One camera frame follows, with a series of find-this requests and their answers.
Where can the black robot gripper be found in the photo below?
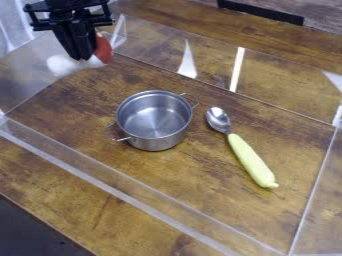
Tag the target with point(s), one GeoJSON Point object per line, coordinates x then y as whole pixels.
{"type": "Point", "coordinates": [52, 14]}

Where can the red and white toy mushroom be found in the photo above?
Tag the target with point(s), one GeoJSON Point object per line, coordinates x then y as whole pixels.
{"type": "Point", "coordinates": [62, 65]}

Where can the small silver pot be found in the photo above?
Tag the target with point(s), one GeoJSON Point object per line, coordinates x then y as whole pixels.
{"type": "Point", "coordinates": [154, 118]}

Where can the black bar on table edge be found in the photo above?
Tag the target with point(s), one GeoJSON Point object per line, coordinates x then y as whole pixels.
{"type": "Point", "coordinates": [262, 12]}

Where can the spoon with yellow handle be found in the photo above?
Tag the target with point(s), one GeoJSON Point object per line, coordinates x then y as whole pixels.
{"type": "Point", "coordinates": [253, 163]}

